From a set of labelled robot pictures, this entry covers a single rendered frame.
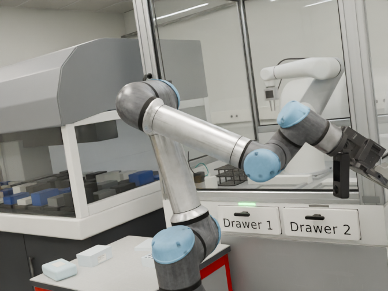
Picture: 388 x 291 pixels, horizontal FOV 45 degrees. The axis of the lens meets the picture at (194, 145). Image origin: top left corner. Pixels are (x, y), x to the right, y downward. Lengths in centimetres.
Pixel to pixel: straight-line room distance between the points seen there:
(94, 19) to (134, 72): 428
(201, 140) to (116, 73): 149
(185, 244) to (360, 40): 92
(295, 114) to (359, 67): 58
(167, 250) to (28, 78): 154
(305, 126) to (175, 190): 41
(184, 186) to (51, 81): 121
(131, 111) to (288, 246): 99
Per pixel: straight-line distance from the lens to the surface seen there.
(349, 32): 171
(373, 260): 183
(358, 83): 170
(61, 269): 201
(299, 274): 197
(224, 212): 203
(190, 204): 134
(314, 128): 118
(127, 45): 265
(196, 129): 113
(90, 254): 208
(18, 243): 299
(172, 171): 132
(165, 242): 124
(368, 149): 125
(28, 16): 634
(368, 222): 178
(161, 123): 116
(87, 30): 678
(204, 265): 193
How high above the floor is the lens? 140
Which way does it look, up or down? 6 degrees down
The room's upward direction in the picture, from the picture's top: 8 degrees counter-clockwise
